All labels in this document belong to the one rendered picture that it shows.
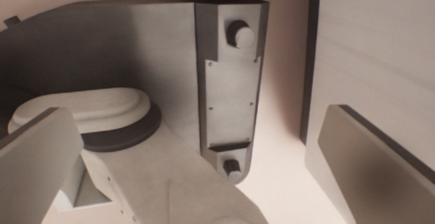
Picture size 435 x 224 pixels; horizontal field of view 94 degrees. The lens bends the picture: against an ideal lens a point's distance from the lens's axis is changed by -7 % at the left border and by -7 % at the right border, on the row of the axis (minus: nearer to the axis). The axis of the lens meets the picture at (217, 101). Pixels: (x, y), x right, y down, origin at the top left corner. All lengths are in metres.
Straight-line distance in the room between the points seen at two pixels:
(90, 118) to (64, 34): 0.19
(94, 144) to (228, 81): 0.29
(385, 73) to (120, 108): 0.46
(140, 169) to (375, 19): 0.46
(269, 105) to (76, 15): 0.63
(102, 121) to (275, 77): 0.57
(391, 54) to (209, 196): 0.39
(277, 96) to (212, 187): 0.59
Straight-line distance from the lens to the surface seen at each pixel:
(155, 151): 0.33
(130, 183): 0.30
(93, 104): 0.38
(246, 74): 0.49
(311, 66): 0.77
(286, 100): 0.83
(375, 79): 0.51
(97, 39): 0.47
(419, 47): 0.45
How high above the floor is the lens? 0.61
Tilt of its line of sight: 57 degrees down
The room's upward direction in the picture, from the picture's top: 155 degrees clockwise
